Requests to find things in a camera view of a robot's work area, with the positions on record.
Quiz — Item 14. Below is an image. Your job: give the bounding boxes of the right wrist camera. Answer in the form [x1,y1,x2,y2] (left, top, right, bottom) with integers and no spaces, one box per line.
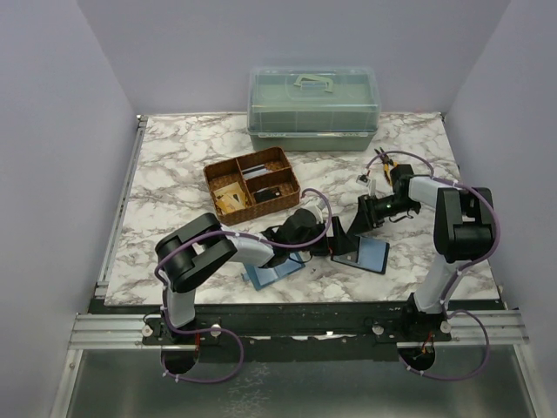
[356,174,377,197]

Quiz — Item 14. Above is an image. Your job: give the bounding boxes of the green clear-lid storage box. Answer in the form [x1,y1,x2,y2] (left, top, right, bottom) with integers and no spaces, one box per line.
[246,66,381,152]

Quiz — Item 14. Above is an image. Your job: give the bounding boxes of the black leather card holder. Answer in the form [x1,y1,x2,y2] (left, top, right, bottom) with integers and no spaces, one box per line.
[332,237,390,274]

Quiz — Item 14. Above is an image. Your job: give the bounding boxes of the blue plastic card sleeve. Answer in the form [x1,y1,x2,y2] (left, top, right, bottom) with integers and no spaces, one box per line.
[242,253,305,291]

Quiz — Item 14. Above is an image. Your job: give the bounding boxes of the gold cards in tray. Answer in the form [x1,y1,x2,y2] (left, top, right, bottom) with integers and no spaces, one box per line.
[213,182,247,214]

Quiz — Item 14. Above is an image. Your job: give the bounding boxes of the yellow handled pliers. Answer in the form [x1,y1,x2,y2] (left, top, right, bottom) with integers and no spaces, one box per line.
[374,147,398,185]

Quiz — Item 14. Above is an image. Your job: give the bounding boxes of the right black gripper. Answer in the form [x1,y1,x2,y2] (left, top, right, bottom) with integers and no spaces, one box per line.
[347,194,419,237]

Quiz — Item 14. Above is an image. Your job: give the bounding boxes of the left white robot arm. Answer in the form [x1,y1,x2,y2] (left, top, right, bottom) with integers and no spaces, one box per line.
[156,209,359,344]

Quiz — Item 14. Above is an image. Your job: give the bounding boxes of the dark credit card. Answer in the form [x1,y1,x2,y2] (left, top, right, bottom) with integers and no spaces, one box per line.
[253,187,282,204]

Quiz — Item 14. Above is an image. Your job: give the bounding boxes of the brown wicker divided tray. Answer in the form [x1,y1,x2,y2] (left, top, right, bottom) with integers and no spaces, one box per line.
[204,147,301,226]

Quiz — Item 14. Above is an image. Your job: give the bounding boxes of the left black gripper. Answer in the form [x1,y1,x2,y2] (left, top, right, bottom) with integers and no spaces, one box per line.
[288,217,356,257]

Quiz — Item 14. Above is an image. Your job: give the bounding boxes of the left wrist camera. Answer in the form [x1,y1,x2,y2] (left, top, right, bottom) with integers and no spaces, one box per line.
[302,197,328,223]

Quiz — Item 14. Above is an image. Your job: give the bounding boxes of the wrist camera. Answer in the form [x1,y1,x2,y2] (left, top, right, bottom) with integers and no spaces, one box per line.
[302,197,328,223]
[356,174,377,197]

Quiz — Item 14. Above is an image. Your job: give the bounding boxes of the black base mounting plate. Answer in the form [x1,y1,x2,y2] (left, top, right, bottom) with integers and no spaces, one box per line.
[143,302,451,362]

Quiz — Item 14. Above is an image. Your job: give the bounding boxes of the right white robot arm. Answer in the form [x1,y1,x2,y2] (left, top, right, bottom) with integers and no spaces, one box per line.
[348,164,500,341]

